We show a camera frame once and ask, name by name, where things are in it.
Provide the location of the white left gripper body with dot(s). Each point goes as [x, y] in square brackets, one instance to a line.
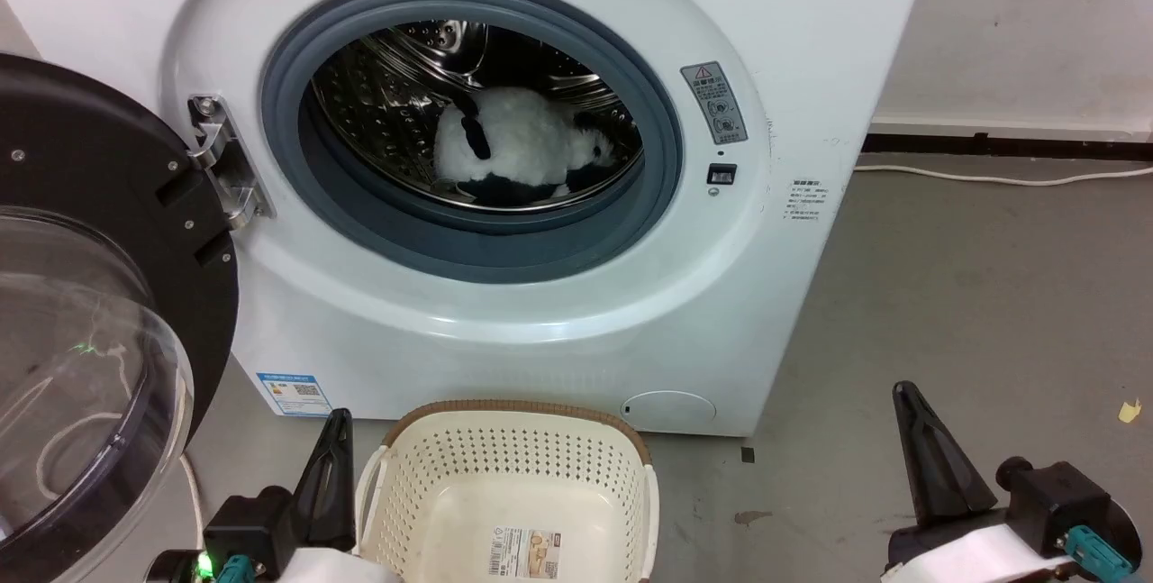
[329, 568]

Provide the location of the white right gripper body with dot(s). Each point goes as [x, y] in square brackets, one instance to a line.
[973, 556]

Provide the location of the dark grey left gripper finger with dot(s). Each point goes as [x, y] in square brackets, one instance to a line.
[329, 502]

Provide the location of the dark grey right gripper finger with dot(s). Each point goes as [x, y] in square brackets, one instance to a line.
[937, 475]

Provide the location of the cream perforated laundry basket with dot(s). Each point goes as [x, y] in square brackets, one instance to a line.
[504, 475]

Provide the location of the white front-load washing machine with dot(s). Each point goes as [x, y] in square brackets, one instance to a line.
[540, 358]

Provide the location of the black and white panda plush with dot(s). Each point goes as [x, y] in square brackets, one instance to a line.
[522, 141]

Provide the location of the blue energy label sticker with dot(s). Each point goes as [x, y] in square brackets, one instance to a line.
[294, 395]

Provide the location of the paper barcode label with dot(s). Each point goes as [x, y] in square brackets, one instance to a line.
[524, 552]

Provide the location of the yellow paper scrap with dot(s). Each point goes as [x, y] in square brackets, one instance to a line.
[1130, 411]

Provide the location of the round white filter cover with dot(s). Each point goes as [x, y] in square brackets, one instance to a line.
[669, 409]

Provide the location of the grey rubber door seal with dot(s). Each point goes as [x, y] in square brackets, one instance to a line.
[468, 250]

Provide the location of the small printed text sticker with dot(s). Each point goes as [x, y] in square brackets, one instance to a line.
[803, 200]

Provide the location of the black baseboard strip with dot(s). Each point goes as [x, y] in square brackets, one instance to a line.
[1009, 148]

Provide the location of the chrome door hinge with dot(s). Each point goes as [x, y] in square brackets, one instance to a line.
[227, 179]

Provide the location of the black door latch slot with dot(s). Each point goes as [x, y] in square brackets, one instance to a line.
[721, 174]

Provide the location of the perforated steel washer drum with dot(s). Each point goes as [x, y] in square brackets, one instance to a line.
[378, 105]

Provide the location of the black round glass washer door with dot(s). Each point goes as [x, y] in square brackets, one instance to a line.
[90, 141]

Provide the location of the grey warning sticker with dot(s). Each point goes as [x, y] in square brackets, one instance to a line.
[714, 104]

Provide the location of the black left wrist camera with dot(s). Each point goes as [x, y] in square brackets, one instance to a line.
[248, 520]

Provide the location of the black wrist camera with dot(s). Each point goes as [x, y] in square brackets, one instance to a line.
[1063, 493]
[248, 520]

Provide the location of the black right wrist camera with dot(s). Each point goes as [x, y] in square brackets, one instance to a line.
[1063, 493]

